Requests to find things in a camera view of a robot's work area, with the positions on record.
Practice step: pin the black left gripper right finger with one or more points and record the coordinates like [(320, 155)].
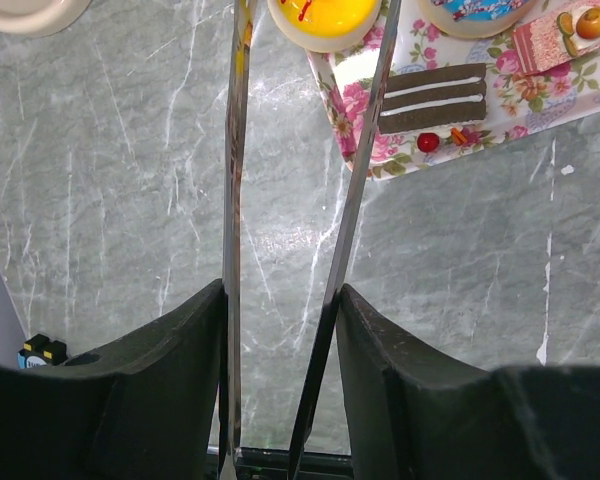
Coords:
[(414, 412)]

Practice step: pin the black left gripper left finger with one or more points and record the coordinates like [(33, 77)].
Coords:
[(139, 407)]

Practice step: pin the yellow toy tart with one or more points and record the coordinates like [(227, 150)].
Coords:
[(324, 26)]

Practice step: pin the metal serving tongs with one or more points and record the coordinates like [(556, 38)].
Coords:
[(235, 134)]

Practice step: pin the chocolate layer toy cake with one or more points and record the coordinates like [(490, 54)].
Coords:
[(425, 100)]

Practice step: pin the floral serving tray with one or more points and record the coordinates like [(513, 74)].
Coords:
[(517, 105)]

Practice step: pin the blue frosted toy donut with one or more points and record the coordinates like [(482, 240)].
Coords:
[(474, 19)]

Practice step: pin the pink toy cake slice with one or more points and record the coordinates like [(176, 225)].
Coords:
[(557, 37)]

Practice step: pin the cream three-tier dessert stand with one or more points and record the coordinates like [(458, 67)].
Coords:
[(39, 18)]

